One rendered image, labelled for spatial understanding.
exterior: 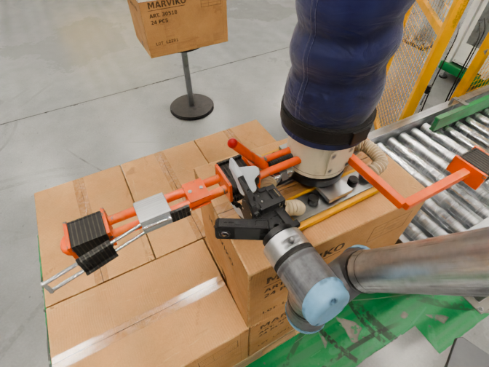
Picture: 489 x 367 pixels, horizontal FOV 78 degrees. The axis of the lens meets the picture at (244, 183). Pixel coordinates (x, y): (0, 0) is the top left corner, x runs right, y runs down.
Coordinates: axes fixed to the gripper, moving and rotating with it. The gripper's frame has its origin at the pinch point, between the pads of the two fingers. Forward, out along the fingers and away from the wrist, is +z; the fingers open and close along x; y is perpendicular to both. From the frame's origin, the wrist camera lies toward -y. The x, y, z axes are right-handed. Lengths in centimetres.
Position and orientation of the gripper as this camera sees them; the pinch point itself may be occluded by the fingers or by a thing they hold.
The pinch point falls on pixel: (228, 180)
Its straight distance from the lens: 74.5
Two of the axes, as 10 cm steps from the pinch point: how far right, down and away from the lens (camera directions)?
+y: 8.8, -3.6, 3.2
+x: 0.0, -6.7, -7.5
